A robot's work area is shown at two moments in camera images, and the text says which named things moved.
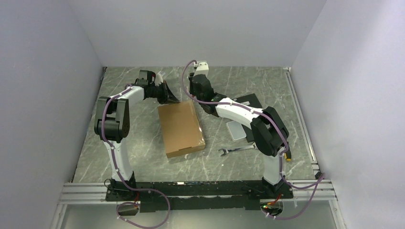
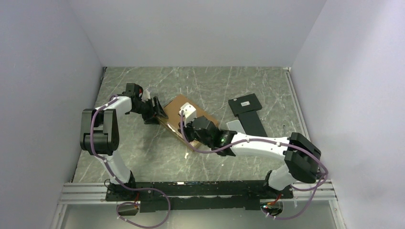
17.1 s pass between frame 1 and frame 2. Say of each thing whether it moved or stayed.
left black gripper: moved
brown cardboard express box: moved
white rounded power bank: stayed
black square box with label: stayed
